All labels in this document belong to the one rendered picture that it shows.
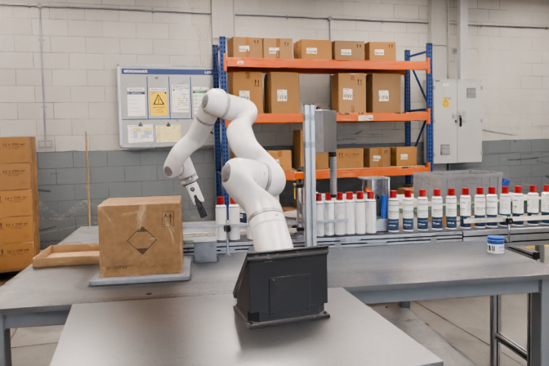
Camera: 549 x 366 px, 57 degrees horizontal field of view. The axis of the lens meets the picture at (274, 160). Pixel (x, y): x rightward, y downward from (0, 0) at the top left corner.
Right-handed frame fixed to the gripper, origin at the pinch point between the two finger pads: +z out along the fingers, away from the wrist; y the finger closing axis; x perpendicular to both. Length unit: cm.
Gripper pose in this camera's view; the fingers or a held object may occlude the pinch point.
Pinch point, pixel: (203, 212)
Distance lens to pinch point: 239.1
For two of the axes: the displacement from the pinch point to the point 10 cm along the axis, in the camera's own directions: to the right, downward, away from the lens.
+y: -1.4, -0.5, 9.9
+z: 3.6, 9.3, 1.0
